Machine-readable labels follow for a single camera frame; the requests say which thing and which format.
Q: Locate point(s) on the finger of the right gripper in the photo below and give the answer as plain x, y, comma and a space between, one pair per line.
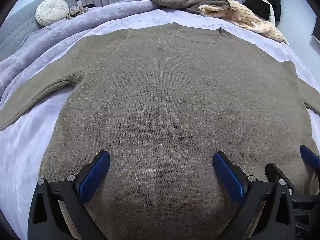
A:
273, 174
309, 157

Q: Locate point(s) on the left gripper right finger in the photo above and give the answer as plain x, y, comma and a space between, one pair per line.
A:
267, 204

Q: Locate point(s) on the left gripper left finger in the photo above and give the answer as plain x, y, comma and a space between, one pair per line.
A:
46, 220

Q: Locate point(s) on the white puffer jacket hanging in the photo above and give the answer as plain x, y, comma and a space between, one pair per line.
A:
262, 8

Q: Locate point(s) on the cream striped garment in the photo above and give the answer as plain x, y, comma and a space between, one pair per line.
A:
240, 15

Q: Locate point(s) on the dark brown knit garment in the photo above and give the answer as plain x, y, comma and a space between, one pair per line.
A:
192, 6

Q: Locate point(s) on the grey quilted headboard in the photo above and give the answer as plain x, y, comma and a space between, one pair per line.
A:
16, 28

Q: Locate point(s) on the round white pleated cushion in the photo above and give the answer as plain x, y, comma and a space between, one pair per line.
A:
51, 11

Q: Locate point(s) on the small beige crumpled cloth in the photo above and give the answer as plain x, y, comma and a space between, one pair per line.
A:
76, 11

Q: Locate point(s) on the wall mounted curved monitor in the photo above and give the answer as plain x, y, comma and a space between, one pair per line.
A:
316, 31

